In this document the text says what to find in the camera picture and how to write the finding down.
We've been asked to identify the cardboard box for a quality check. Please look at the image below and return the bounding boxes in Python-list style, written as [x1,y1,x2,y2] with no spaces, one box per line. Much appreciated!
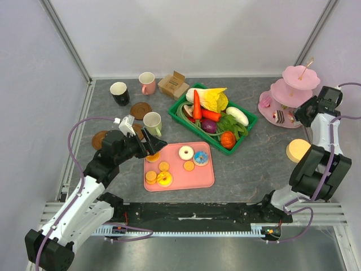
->
[158,71,190,100]

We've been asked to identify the brown saucer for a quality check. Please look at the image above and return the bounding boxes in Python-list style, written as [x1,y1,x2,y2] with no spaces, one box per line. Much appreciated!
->
[130,102,152,120]
[91,130,108,151]

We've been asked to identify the small orange pumpkin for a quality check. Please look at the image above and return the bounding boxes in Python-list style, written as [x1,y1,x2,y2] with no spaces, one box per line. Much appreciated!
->
[221,131,236,150]

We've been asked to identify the pink three-tier cake stand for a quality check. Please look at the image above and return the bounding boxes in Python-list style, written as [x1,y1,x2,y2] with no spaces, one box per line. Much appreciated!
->
[258,58,320,129]

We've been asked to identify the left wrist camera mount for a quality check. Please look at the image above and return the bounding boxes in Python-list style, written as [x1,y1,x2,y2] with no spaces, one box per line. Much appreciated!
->
[113,115,136,138]

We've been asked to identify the white glazed donut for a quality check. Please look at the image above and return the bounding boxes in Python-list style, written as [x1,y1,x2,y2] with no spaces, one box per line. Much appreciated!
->
[178,146,194,161]

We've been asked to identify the black mug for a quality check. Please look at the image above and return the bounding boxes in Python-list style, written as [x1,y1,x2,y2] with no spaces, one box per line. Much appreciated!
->
[109,82,130,106]

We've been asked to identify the pink serving tray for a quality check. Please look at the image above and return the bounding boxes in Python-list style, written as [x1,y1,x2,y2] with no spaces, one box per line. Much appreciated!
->
[144,142,215,192]

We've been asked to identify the yellow round sponge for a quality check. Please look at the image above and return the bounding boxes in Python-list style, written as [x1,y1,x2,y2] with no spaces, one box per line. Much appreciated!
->
[285,139,311,163]

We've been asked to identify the lying carrot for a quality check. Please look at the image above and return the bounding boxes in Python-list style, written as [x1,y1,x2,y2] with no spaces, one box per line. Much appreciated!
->
[201,108,221,122]

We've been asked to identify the green vegetable crate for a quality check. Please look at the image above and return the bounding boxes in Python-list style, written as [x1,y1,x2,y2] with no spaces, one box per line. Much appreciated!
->
[169,84,258,155]

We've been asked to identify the white cable duct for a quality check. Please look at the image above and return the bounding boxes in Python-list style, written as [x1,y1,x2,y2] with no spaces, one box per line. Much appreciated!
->
[92,225,265,238]

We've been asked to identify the mushroom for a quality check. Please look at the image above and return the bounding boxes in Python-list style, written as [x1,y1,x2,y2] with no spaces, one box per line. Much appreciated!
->
[182,105,193,117]

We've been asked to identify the round biscuit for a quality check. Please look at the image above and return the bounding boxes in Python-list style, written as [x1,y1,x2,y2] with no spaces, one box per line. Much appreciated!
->
[159,161,170,172]
[183,160,195,172]

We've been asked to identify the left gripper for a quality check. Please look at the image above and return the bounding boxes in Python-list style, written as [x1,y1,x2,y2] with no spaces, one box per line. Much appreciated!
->
[115,126,167,164]

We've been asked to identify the pink macaron cake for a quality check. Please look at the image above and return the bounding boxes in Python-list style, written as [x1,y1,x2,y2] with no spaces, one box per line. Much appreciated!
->
[259,96,272,108]

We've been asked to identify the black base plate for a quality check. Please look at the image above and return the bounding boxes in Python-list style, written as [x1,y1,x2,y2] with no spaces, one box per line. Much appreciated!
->
[111,203,293,233]

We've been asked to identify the green long beans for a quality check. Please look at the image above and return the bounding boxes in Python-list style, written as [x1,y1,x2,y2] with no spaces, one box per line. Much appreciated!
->
[176,102,224,137]

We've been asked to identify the purple onion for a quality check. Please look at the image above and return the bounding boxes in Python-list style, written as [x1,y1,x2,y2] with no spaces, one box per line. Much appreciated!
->
[201,119,217,134]

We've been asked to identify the round biscuit right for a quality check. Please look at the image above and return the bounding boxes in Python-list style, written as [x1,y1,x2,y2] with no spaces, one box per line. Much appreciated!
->
[183,160,195,172]

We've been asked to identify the green mug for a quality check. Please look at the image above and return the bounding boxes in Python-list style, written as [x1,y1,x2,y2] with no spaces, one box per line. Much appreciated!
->
[143,112,162,137]

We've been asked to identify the chocolate cake slice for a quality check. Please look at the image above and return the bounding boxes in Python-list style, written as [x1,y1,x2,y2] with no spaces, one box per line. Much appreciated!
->
[273,110,285,124]

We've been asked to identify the napa cabbage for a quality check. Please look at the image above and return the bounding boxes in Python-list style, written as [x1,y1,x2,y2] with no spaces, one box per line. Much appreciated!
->
[186,88,228,113]

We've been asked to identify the green leafy vegetable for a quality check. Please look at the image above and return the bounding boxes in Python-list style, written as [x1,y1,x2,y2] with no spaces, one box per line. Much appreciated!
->
[217,112,248,141]

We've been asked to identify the red striped cake slice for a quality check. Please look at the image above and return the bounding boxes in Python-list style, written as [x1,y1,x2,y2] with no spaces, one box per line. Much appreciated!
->
[287,111,297,126]

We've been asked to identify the yellow glazed donut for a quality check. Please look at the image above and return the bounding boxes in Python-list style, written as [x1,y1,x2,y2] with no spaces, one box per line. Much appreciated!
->
[156,171,173,187]

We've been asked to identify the upright carrot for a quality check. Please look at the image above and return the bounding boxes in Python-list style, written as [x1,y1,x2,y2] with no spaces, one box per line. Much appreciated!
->
[193,90,202,120]

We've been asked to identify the blue sprinkled donut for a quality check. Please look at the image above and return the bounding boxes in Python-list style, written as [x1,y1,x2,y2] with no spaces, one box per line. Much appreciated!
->
[193,151,209,167]

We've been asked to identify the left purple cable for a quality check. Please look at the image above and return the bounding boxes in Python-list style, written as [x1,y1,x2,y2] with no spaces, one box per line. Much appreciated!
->
[35,117,155,271]

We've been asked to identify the pink mug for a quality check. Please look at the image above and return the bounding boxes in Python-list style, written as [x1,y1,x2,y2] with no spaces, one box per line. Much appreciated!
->
[139,72,156,95]

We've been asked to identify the white radish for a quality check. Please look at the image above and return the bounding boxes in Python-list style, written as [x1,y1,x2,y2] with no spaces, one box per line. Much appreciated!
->
[226,107,249,126]

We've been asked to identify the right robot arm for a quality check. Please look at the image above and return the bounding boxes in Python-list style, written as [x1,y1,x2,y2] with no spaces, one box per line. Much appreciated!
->
[258,86,352,222]

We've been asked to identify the stacked biscuits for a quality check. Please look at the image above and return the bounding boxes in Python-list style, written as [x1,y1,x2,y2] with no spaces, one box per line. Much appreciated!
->
[145,171,157,185]

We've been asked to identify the round biscuit upper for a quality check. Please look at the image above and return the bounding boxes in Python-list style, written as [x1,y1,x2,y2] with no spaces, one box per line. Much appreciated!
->
[159,161,170,172]

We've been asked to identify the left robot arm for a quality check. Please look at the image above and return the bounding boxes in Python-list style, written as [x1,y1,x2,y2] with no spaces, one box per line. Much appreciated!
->
[25,128,167,270]

